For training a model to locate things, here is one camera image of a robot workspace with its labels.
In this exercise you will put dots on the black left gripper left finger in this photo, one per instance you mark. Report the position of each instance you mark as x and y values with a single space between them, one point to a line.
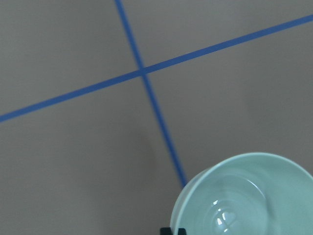
165 231

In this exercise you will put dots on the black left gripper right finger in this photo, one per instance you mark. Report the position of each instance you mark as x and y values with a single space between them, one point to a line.
182 231

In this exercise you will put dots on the light green ceramic bowl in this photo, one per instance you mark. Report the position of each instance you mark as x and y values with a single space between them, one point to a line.
249 194

